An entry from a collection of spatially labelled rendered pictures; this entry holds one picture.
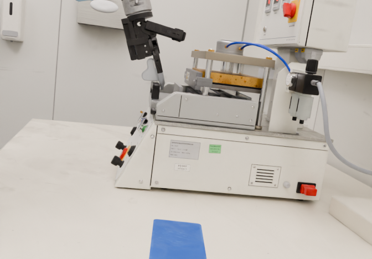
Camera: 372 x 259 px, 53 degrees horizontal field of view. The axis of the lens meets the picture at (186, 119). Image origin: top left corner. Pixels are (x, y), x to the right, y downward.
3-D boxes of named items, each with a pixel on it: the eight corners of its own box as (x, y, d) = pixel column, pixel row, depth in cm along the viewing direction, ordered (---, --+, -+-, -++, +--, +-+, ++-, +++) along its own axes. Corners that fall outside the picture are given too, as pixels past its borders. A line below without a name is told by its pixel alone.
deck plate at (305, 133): (283, 118, 130) (283, 115, 130) (333, 143, 96) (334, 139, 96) (151, 103, 124) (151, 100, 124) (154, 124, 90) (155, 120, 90)
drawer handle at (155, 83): (156, 93, 113) (158, 79, 113) (158, 99, 99) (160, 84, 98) (149, 92, 113) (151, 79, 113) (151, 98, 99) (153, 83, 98)
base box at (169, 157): (274, 166, 132) (282, 118, 130) (324, 210, 96) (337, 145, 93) (121, 151, 125) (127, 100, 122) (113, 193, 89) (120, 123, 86)
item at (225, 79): (243, 87, 119) (248, 56, 117) (265, 94, 97) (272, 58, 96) (190, 80, 117) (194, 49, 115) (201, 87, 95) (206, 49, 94)
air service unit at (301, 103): (292, 117, 96) (303, 59, 94) (319, 128, 82) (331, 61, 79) (273, 114, 95) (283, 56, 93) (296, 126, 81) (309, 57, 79)
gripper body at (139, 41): (132, 62, 107) (121, 19, 105) (161, 55, 108) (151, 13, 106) (131, 62, 100) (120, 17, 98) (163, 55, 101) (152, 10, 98)
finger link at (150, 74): (145, 93, 106) (138, 61, 104) (166, 88, 106) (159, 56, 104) (145, 94, 103) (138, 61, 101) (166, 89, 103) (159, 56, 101)
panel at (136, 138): (121, 152, 123) (150, 104, 121) (114, 184, 94) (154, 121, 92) (115, 149, 123) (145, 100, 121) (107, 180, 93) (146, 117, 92)
